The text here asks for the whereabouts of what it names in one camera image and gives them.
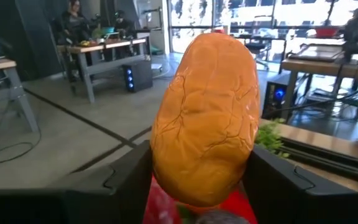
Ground small green potted plant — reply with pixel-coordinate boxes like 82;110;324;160
255;117;291;160

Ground monitor on desk arm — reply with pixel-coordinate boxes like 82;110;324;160
140;6;163;30

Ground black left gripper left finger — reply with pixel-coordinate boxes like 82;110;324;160
0;139;154;224

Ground black partition panel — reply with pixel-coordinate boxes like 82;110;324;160
0;0;63;82

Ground black aluminium table frame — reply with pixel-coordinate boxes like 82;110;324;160
277;136;358;185

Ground dark purple plum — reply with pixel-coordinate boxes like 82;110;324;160
194;210;252;224

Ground red collapsible colander bowl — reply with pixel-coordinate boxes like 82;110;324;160
142;174;258;224

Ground distant red bowl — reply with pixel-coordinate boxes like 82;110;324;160
314;27;339;39

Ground computer tower round blue light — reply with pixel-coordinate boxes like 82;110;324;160
261;73;291;121

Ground wooden workbench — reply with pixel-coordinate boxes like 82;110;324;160
280;57;358;138

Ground person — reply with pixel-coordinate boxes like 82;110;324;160
59;0;90;44
113;9;137;40

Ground computer tower three blue lights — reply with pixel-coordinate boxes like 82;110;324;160
122;60;154;93

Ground black office chair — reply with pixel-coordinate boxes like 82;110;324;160
244;34;270;71

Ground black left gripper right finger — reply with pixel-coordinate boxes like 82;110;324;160
242;144;358;224

